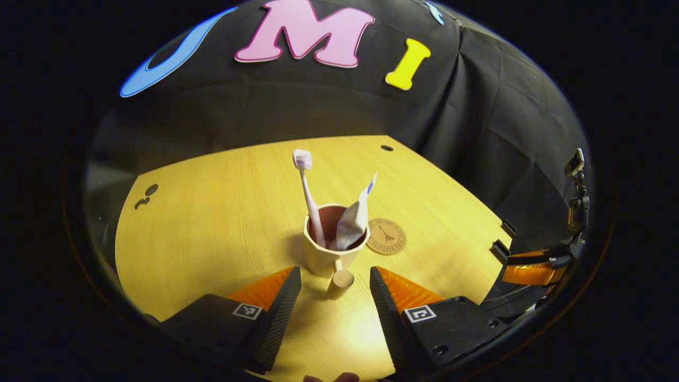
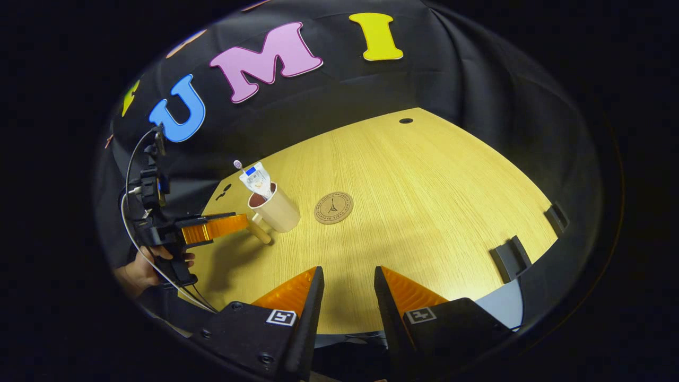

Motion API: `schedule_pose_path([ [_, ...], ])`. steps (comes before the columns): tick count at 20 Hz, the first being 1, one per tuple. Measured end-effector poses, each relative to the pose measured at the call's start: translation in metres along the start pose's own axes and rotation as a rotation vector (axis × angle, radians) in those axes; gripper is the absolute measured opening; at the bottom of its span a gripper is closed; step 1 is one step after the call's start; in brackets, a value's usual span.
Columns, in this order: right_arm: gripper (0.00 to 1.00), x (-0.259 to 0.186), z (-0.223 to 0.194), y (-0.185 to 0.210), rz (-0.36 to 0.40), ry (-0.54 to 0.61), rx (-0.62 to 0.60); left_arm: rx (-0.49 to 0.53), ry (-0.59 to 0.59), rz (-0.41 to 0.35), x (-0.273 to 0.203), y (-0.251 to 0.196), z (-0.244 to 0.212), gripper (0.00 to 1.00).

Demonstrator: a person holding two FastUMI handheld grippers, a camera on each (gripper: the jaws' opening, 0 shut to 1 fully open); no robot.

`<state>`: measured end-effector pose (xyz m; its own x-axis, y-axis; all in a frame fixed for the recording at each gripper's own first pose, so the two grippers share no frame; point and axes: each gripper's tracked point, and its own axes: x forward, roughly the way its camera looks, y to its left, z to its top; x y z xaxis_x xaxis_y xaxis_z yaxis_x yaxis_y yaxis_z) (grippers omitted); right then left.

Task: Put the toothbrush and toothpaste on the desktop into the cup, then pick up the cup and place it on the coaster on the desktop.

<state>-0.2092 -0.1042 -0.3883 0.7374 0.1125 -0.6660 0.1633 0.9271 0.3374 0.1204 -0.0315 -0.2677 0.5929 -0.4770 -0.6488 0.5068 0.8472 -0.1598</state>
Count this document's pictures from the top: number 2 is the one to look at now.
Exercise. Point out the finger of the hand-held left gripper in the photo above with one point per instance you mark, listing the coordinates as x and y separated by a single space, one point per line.
207 217
212 229

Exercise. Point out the black backdrop cloth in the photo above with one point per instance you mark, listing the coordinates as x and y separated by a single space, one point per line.
424 85

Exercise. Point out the round wooden coaster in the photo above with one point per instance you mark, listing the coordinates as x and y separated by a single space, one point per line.
333 208

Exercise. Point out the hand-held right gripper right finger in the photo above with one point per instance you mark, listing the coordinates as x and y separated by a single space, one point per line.
387 318

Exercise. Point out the wooden desktop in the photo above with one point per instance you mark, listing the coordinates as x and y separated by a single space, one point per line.
424 212

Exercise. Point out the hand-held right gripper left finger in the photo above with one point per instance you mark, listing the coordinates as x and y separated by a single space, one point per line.
310 318

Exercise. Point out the black table clamp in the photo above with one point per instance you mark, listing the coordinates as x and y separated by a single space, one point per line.
557 218
510 260

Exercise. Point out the white toothpaste tube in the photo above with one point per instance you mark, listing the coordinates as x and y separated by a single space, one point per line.
257 180

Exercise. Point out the pink toothbrush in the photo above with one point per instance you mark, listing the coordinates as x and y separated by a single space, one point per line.
238 165

